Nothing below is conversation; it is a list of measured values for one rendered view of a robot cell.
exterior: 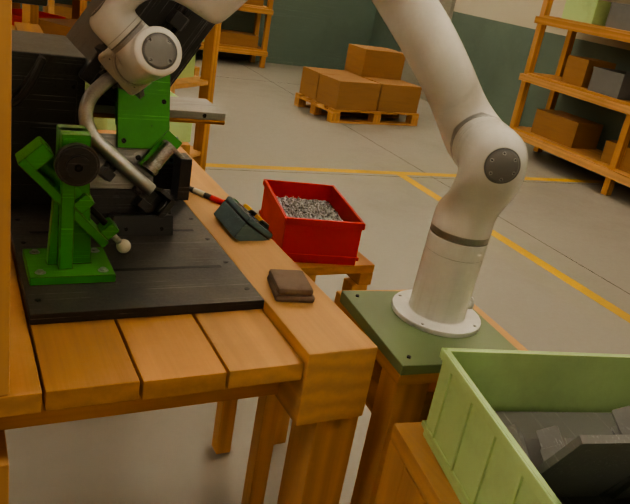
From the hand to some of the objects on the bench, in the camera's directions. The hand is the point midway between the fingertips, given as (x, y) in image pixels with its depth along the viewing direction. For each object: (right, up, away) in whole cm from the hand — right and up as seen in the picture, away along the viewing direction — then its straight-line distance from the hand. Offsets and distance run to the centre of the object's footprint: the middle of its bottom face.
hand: (113, 74), depth 147 cm
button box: (+24, -34, +23) cm, 48 cm away
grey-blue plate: (0, -20, +38) cm, 43 cm away
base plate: (-10, -26, +24) cm, 37 cm away
